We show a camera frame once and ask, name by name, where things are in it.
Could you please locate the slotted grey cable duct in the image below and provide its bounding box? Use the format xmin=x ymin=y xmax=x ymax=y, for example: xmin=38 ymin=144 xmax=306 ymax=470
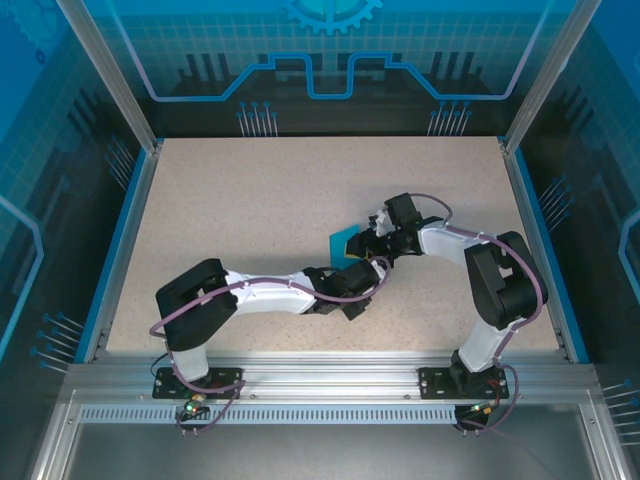
xmin=77 ymin=405 xmax=459 ymax=424

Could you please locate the aluminium corner post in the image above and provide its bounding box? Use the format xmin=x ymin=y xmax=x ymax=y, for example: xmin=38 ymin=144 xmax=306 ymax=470
xmin=499 ymin=0 xmax=605 ymax=157
xmin=53 ymin=0 xmax=165 ymax=157

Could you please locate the thin black base cable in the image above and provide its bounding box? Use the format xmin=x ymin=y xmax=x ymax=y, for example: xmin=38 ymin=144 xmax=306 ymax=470
xmin=147 ymin=351 xmax=174 ymax=386

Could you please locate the aluminium frame beam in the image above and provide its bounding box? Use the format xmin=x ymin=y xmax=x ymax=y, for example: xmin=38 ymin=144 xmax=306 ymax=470
xmin=64 ymin=349 xmax=601 ymax=407

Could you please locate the teal cloth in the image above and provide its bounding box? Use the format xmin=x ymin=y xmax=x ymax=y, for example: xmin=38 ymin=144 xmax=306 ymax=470
xmin=328 ymin=224 xmax=365 ymax=269

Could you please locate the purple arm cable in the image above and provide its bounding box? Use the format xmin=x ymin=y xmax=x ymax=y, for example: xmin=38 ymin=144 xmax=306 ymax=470
xmin=412 ymin=192 xmax=547 ymax=435
xmin=148 ymin=256 xmax=394 ymax=437

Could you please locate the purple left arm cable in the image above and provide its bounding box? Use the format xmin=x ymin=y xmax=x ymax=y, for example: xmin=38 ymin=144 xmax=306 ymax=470
xmin=148 ymin=256 xmax=394 ymax=437

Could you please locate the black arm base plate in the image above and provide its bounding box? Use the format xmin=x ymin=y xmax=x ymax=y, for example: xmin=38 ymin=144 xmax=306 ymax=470
xmin=418 ymin=366 xmax=511 ymax=401
xmin=152 ymin=366 xmax=245 ymax=401

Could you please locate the small LED circuit board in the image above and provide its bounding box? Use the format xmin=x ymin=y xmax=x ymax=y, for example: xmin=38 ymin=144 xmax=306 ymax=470
xmin=467 ymin=399 xmax=502 ymax=417
xmin=180 ymin=393 xmax=210 ymax=420

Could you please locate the blue table edge strip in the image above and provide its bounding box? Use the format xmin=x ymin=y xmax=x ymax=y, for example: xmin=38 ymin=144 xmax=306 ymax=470
xmin=514 ymin=147 xmax=591 ymax=364
xmin=73 ymin=147 xmax=150 ymax=364

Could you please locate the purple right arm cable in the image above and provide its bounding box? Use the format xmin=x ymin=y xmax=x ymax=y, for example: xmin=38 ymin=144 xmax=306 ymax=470
xmin=412 ymin=192 xmax=547 ymax=435

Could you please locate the blue printed enclosure panel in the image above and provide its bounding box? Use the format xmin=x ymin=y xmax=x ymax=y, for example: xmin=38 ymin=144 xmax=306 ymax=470
xmin=87 ymin=0 xmax=566 ymax=139
xmin=519 ymin=0 xmax=640 ymax=480
xmin=0 ymin=0 xmax=151 ymax=480

